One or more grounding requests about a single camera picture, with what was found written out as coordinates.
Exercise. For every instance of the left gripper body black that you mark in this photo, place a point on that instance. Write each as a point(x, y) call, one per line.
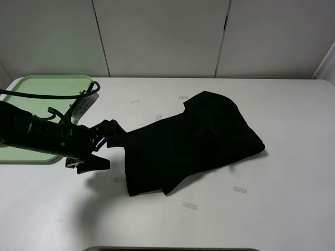
point(81, 142)

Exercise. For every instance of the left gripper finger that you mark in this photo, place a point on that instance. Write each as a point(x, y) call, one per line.
point(106, 133)

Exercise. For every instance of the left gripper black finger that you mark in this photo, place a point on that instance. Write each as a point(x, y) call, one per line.
point(90, 162)

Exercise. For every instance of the black short sleeve shirt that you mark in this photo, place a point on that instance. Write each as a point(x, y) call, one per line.
point(210, 133)

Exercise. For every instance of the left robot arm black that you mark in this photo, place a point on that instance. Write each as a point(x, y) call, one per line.
point(23, 130)

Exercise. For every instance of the light green plastic tray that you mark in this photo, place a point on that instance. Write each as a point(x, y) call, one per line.
point(41, 85)

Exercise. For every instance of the clear tape strip middle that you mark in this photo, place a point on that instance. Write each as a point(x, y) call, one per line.
point(158, 117)

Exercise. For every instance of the clear tape strip bottom centre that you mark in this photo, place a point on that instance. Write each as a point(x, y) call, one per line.
point(190, 205)

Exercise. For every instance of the clear tape strip right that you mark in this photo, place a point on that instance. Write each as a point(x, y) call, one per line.
point(239, 189)

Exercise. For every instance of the left wrist camera grey mount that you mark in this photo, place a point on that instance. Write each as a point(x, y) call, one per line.
point(81, 106)

